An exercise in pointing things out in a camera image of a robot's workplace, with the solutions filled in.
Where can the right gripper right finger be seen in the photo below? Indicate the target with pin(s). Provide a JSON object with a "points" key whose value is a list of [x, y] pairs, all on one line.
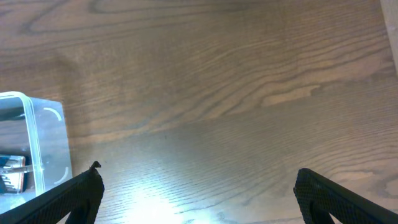
{"points": [[320, 200]]}

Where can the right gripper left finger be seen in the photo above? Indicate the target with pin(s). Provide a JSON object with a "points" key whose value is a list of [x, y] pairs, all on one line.
{"points": [[78, 200]]}

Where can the black yellow screwdriver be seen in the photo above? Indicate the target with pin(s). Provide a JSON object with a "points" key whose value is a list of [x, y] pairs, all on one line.
{"points": [[11, 117]]}

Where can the clear plastic container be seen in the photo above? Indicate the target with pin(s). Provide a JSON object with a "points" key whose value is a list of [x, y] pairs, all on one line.
{"points": [[41, 138]]}

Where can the blue precision screwdriver set case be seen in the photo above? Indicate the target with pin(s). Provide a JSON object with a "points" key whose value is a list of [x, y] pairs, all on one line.
{"points": [[12, 182]]}

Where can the silver ring wrench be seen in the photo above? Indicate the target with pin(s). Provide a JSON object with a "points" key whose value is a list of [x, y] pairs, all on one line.
{"points": [[15, 170]]}

